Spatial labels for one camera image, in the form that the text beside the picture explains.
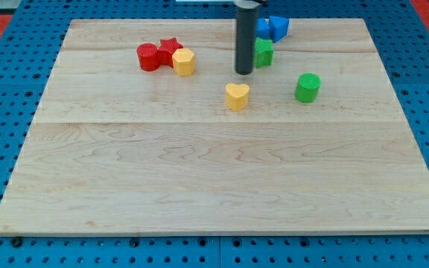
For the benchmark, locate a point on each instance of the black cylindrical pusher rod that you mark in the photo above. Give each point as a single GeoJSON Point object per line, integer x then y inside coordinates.
{"type": "Point", "coordinates": [245, 35]}

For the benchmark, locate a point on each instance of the yellow heart block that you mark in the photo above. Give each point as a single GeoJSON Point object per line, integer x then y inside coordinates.
{"type": "Point", "coordinates": [237, 96]}

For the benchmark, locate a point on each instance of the blue cube block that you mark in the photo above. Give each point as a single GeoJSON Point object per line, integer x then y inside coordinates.
{"type": "Point", "coordinates": [262, 29]}

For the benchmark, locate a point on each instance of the blue triangular block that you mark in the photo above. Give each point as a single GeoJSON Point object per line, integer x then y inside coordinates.
{"type": "Point", "coordinates": [278, 27]}

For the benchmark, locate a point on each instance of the green star block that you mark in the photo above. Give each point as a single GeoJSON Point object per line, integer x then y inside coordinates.
{"type": "Point", "coordinates": [263, 52]}

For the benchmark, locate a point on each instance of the yellow hexagon block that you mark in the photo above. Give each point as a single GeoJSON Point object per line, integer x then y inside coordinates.
{"type": "Point", "coordinates": [184, 62]}

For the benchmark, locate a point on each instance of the red star block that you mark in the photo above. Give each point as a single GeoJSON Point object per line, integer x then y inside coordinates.
{"type": "Point", "coordinates": [166, 50]}

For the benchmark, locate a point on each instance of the green cylinder block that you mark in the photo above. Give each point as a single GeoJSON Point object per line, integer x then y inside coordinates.
{"type": "Point", "coordinates": [307, 87]}

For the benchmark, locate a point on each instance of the red cylinder block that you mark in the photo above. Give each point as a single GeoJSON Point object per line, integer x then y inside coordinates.
{"type": "Point", "coordinates": [148, 56]}

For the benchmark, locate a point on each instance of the light wooden board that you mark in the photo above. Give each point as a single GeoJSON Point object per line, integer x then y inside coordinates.
{"type": "Point", "coordinates": [116, 151]}

